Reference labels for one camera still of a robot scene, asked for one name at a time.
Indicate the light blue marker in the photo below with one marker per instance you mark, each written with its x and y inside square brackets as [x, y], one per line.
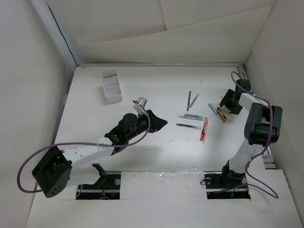
[194, 116]

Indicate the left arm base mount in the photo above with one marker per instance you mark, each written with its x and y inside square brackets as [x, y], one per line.
[105, 187]

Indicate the white three-compartment organizer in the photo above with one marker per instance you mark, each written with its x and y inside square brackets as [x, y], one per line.
[111, 86]

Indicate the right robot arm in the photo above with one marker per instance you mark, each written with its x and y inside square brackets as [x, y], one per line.
[261, 129]

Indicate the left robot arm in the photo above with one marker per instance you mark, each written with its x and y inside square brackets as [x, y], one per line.
[63, 168]

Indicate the black pen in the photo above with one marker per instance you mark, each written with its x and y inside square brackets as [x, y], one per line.
[188, 102]

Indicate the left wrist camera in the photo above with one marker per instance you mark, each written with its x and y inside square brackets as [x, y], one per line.
[139, 105]

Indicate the yellow utility knife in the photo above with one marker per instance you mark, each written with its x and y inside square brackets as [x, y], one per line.
[222, 114]

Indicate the green pen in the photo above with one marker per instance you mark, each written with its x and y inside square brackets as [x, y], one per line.
[192, 118]

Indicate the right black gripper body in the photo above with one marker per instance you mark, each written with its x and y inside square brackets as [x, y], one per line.
[228, 100]

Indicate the red pen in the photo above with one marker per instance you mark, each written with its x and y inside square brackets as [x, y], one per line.
[204, 130]

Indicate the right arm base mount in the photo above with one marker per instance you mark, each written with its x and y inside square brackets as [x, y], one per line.
[225, 184]

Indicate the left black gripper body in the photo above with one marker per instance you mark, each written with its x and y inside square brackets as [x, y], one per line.
[142, 125]

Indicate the dark blue pen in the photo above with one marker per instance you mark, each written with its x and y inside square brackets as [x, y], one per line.
[187, 126]

